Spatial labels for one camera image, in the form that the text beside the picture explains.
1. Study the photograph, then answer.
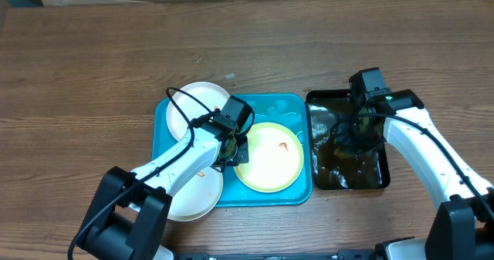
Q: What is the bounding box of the black water tray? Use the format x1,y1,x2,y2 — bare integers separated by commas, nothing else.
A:
306,89,391,190

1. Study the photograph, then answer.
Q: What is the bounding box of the blue plastic tray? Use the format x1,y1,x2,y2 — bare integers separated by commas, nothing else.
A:
151,93,313,208

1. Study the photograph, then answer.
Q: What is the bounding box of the white plate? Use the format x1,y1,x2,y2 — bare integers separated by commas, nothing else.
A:
168,167,223,221
166,82,230,140

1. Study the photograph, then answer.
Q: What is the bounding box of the green yellow sponge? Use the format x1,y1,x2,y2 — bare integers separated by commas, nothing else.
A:
333,144,355,158

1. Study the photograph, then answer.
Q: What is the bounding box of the yellow plate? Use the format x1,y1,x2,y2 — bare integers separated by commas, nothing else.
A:
234,122,304,193

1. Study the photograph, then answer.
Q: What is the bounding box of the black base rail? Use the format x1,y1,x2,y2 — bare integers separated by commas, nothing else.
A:
174,249,383,260

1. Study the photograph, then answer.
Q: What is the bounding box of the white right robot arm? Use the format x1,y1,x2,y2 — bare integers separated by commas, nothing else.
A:
330,68,493,259

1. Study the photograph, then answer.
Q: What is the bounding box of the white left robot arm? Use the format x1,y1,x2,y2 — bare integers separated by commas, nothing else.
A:
67,96,255,259

